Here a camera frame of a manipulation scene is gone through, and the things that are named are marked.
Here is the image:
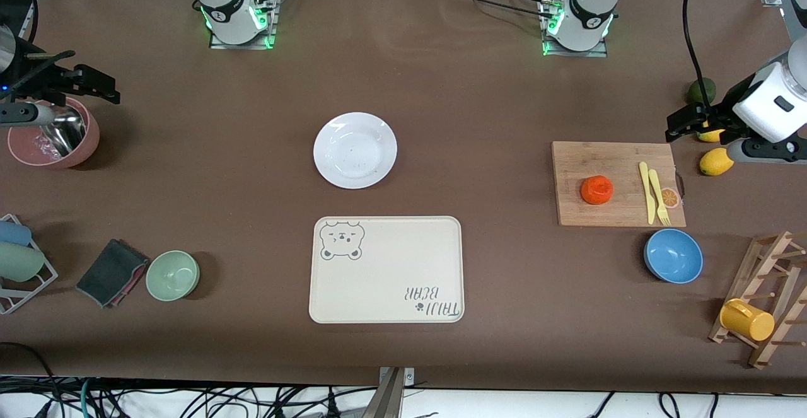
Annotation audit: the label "orange fruit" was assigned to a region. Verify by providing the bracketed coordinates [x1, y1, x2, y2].
[580, 175, 614, 206]

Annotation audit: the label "white round plate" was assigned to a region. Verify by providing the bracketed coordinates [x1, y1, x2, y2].
[313, 112, 398, 190]

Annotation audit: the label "dark green fruit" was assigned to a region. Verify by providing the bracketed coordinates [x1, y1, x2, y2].
[687, 78, 717, 107]

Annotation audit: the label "metal scoop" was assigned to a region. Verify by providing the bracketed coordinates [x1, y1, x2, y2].
[39, 106, 87, 158]

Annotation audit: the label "clear ice cubes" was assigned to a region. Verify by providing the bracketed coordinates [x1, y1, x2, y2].
[30, 134, 61, 161]

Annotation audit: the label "pink bowl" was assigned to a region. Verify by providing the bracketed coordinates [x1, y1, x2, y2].
[8, 96, 100, 169]

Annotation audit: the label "yellow plastic fork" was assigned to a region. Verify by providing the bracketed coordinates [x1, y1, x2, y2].
[648, 169, 671, 226]

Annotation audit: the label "yellow plastic knife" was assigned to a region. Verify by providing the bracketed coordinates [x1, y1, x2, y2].
[639, 161, 657, 225]

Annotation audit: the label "wooden cutting board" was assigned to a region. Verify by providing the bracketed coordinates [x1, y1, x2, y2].
[552, 141, 687, 228]

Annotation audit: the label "blue bowl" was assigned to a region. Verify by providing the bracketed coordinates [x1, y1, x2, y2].
[644, 228, 704, 284]

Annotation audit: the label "light blue cup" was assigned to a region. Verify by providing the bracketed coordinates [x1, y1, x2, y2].
[0, 221, 32, 247]

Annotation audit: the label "pale green cup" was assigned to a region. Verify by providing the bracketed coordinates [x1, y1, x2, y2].
[0, 241, 46, 282]

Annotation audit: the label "dark grey folded cloth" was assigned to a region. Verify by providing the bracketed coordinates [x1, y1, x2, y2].
[76, 238, 150, 309]

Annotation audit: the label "yellow mug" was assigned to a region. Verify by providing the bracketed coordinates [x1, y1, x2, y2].
[719, 298, 775, 342]

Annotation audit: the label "pale green bowl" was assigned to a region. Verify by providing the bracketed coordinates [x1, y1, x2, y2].
[146, 250, 200, 302]

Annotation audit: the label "wooden peg mug rack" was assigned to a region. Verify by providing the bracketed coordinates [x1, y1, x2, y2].
[709, 231, 807, 369]

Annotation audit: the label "cream bear print tray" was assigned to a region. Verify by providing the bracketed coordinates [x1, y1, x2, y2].
[308, 216, 465, 324]

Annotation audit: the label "black hanging cable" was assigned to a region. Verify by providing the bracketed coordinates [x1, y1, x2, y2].
[682, 0, 716, 113]

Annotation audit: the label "aluminium arm base plate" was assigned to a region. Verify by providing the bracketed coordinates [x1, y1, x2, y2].
[540, 0, 609, 58]
[209, 0, 279, 50]

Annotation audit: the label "white wire cup rack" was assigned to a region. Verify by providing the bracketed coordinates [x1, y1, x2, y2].
[0, 214, 59, 315]

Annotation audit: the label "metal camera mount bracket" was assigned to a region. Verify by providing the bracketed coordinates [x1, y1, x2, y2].
[376, 366, 415, 418]

